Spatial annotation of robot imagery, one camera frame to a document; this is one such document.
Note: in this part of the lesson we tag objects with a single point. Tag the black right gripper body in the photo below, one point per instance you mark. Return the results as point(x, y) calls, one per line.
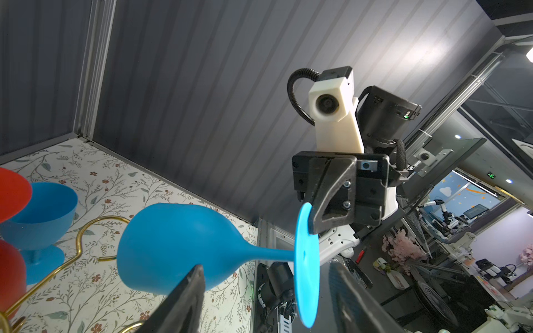
point(370, 184)

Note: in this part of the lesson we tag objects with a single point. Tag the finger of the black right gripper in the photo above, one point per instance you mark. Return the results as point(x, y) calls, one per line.
point(331, 192)

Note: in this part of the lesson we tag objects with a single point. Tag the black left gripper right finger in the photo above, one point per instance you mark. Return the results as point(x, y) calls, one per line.
point(354, 309)

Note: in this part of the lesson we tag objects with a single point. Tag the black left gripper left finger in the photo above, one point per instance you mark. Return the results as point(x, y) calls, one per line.
point(181, 310)

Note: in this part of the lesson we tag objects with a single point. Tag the blue wine glass front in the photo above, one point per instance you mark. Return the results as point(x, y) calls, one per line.
point(164, 241)

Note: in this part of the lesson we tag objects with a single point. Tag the blue wine glass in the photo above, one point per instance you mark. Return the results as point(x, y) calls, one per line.
point(164, 241)
point(42, 223)

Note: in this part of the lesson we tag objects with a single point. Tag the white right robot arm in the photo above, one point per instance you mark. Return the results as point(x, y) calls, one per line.
point(381, 118)

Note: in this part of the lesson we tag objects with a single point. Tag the red wine glass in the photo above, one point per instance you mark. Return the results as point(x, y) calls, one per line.
point(16, 193)

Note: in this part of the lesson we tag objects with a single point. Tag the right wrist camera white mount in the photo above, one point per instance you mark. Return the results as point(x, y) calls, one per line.
point(333, 104)

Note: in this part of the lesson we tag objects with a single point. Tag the aluminium frame corner post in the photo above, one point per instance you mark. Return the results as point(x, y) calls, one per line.
point(95, 55)

